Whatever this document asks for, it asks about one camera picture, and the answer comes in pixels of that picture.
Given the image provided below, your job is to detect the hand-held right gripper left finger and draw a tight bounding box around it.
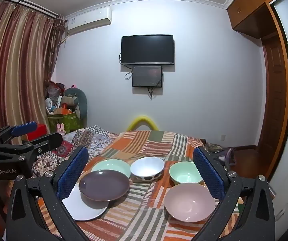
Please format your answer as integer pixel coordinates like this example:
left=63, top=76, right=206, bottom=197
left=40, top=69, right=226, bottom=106
left=6, top=146, right=89, bottom=241

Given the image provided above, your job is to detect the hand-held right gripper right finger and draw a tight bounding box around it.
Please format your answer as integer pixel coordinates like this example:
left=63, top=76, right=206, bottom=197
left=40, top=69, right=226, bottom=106
left=193, top=146, right=276, bottom=241

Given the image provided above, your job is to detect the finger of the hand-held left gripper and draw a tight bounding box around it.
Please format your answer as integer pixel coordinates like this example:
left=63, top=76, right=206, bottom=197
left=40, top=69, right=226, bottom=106
left=0, top=121, right=38, bottom=146
left=0, top=132, right=64, bottom=161

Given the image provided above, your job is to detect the pink bowl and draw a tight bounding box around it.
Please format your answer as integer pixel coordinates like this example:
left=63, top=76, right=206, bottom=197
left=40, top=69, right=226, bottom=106
left=164, top=183, right=216, bottom=223

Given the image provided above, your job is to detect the green plate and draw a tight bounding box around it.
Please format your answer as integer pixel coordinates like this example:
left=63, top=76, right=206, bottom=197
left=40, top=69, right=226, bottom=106
left=91, top=159, right=131, bottom=180

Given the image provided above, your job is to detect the red box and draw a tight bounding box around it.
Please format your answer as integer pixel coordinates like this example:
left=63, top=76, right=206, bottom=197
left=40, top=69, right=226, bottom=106
left=27, top=124, right=47, bottom=141

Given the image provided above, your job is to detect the green bowl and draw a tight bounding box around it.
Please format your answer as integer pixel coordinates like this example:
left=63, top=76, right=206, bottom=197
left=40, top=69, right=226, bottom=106
left=169, top=161, right=204, bottom=186

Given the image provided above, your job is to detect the purple bag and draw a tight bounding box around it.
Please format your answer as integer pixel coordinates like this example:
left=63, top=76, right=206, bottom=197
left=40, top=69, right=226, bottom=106
left=219, top=148, right=234, bottom=167

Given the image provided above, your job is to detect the green storage box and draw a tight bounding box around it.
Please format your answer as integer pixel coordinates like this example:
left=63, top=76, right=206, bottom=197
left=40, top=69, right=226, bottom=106
left=47, top=112, right=80, bottom=133

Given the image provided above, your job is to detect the purple plate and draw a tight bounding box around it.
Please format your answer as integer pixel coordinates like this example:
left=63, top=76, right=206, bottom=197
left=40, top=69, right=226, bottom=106
left=79, top=170, right=130, bottom=202

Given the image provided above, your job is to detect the white plate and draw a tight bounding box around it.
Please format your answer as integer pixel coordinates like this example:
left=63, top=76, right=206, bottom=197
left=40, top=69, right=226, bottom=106
left=62, top=183, right=108, bottom=221

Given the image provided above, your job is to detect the red plastic bag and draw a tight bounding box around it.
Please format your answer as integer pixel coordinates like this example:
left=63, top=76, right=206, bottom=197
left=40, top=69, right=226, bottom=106
left=45, top=80, right=65, bottom=98

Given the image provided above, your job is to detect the striped curtain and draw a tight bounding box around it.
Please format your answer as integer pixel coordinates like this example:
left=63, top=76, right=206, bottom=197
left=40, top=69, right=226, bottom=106
left=0, top=0, right=65, bottom=153

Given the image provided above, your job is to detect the white spotted bowl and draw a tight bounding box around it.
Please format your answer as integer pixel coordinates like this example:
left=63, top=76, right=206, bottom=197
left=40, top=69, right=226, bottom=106
left=130, top=157, right=165, bottom=182

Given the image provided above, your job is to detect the orange striped patchwork blanket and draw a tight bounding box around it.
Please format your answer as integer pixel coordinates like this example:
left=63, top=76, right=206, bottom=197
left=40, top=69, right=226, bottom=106
left=37, top=130, right=245, bottom=241

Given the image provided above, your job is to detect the yellow foam tube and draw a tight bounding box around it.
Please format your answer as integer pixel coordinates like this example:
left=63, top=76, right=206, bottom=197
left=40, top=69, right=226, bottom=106
left=126, top=115, right=161, bottom=131

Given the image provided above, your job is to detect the wooden door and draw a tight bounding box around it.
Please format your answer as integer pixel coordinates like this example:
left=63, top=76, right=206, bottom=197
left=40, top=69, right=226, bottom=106
left=258, top=36, right=288, bottom=179

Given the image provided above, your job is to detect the small black monitor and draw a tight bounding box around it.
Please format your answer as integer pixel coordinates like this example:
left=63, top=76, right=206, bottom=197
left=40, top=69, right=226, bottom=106
left=132, top=65, right=163, bottom=88

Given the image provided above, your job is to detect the curtain rod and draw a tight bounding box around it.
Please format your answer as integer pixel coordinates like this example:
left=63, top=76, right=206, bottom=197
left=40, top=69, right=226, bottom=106
left=0, top=0, right=59, bottom=18

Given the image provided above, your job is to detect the white air conditioner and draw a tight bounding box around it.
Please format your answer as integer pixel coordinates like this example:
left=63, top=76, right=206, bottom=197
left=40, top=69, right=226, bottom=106
left=66, top=7, right=113, bottom=35

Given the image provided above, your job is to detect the wooden overhead cabinet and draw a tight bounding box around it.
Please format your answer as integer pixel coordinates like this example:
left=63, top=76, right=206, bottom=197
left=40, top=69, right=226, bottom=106
left=226, top=0, right=283, bottom=39

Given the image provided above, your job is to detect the black monitor side cable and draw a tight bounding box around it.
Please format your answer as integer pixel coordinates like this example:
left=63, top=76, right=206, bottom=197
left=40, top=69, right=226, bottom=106
left=124, top=64, right=134, bottom=80

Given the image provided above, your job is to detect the black wall television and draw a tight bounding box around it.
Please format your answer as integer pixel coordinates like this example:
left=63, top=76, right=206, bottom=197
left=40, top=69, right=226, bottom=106
left=121, top=34, right=176, bottom=66

